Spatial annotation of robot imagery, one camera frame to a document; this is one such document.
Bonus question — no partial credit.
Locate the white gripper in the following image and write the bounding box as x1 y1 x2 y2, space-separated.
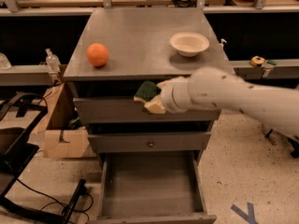
144 77 191 114

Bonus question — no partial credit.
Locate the green yellow sponge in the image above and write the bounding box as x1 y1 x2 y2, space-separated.
134 81 161 103

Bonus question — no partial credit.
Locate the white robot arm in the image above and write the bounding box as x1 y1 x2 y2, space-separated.
145 66 299 140

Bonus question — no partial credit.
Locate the middle grey drawer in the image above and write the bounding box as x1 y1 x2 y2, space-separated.
88 132 211 153

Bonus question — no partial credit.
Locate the grey drawer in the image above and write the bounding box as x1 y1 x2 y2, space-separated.
73 97 221 124
88 132 211 153
89 151 217 224

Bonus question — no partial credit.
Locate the top grey drawer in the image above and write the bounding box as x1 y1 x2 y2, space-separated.
73 97 221 124

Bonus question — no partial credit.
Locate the grey drawer cabinet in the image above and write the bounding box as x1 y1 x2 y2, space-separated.
63 7 236 224

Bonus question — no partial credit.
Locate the bottom grey drawer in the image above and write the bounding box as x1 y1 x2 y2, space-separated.
89 151 217 224

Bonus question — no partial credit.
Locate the white bowl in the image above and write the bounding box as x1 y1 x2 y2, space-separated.
170 32 209 57

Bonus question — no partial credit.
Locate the orange ball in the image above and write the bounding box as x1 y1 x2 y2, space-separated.
86 43 109 67

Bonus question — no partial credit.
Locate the small white spray bottle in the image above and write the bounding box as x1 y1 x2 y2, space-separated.
220 38 227 49

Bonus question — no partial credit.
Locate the cardboard box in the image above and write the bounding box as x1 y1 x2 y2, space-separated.
34 84 94 159

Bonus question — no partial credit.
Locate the clear plastic bottle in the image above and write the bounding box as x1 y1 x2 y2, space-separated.
46 49 61 72

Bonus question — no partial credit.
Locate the black tripod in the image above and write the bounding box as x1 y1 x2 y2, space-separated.
264 129 299 159

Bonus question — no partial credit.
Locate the black metal stand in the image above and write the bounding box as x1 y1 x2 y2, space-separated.
0 92 86 224

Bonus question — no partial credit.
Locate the black floor cable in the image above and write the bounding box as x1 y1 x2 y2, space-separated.
16 178 94 224

